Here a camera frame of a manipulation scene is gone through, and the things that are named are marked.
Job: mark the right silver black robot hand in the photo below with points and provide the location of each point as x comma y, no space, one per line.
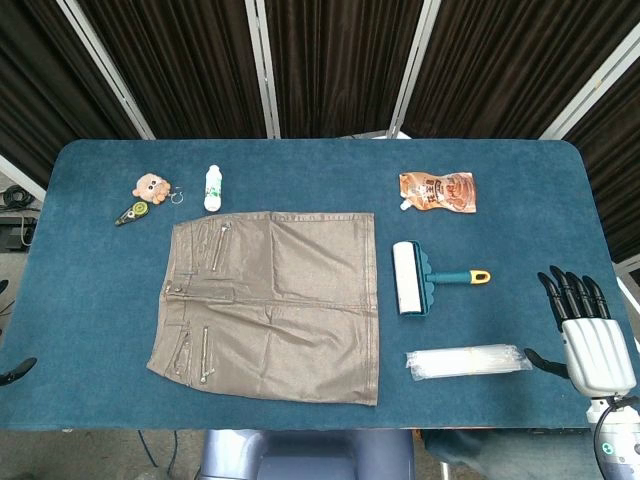
597,355

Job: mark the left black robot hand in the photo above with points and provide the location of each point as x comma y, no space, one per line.
17,370

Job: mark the bronze metallic zipper skirt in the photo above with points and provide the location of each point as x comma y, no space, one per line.
280,305

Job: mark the clear pack of straws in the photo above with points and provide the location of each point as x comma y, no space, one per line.
465,365

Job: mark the black box on floor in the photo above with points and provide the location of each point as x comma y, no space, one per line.
15,232

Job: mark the green black correction tape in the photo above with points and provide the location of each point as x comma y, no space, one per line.
131,214

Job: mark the orange spouted food pouch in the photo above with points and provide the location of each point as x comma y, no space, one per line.
440,192

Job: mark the white plastic bottle green label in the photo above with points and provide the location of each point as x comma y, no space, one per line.
212,192

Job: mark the blue-grey robot torso base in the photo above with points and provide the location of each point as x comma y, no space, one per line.
305,457

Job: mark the blue felt table cloth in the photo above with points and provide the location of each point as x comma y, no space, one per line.
310,170

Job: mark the dark folding screen white frames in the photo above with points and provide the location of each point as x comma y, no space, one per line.
340,65

